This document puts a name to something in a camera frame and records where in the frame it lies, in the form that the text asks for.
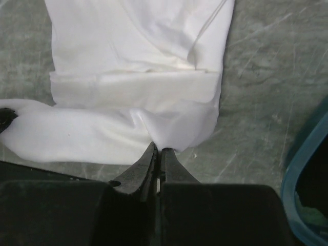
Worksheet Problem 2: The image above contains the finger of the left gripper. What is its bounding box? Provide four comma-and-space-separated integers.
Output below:
0, 108, 18, 133

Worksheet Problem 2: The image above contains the teal plastic basket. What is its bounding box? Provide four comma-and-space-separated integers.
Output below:
280, 97, 327, 245

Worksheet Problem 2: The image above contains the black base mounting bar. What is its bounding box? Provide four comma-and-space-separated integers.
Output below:
0, 161, 88, 182

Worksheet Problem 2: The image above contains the black t-shirt in basket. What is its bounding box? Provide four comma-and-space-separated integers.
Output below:
296, 141, 327, 217

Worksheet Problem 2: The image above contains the white printed t-shirt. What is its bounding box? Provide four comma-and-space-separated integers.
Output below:
1, 1, 235, 165

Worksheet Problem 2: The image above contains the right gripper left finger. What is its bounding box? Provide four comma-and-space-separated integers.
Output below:
1, 144, 158, 245

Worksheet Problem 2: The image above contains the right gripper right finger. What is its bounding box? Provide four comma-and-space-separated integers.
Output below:
160, 149, 295, 246

